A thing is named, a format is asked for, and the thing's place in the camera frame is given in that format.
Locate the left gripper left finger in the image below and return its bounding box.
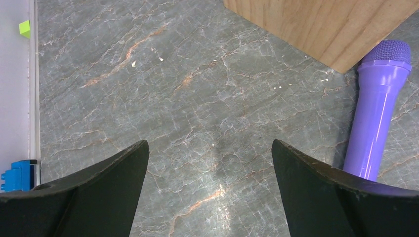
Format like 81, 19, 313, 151
0, 140, 149, 237

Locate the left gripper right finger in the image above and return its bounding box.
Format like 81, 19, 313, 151
271, 139, 419, 237

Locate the wooden shelf unit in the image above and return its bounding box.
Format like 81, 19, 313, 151
224, 0, 419, 73

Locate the blue toy car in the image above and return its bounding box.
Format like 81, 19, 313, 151
0, 159, 40, 192

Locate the purple toy microphone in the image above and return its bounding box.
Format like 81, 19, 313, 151
343, 39, 412, 181

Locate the small lime green cube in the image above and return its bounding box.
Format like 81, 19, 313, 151
18, 20, 31, 39

